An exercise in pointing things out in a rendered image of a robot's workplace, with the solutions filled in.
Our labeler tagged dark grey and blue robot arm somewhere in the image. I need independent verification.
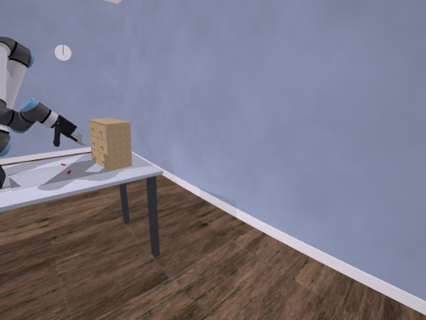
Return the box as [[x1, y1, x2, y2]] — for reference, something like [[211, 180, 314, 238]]
[[0, 37, 58, 157]]

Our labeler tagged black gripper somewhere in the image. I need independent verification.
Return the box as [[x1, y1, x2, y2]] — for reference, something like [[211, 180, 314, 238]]
[[51, 115, 85, 146]]

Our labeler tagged light brown wooden chest of drawers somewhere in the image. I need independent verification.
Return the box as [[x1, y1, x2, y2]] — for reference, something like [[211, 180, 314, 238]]
[[88, 118, 132, 171]]

